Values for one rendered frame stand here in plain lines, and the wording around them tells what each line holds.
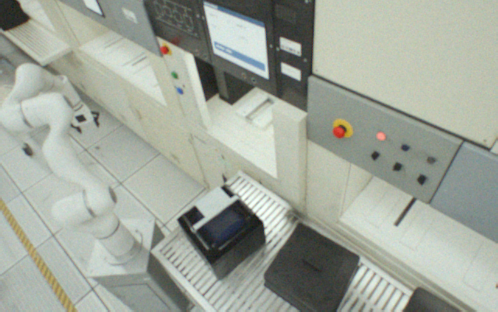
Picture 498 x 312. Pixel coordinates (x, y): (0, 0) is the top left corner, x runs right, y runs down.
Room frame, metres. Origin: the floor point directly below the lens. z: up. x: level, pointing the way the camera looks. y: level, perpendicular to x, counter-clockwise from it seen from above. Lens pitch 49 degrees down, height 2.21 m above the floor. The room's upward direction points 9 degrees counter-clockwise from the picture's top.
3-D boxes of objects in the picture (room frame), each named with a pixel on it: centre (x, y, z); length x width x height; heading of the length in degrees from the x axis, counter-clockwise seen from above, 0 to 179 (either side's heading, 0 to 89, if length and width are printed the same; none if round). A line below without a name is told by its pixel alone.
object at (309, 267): (0.52, -0.16, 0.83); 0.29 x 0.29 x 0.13; 47
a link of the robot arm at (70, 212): (0.79, 0.71, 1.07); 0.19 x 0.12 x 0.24; 105
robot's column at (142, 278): (0.80, 0.67, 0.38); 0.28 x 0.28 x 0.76; 85
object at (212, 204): (0.74, 0.18, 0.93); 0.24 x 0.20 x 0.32; 122
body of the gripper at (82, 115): (1.37, 0.83, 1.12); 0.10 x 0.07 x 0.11; 105
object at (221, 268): (0.74, 0.18, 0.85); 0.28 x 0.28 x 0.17; 32
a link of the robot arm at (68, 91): (1.37, 0.84, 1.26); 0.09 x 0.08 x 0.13; 105
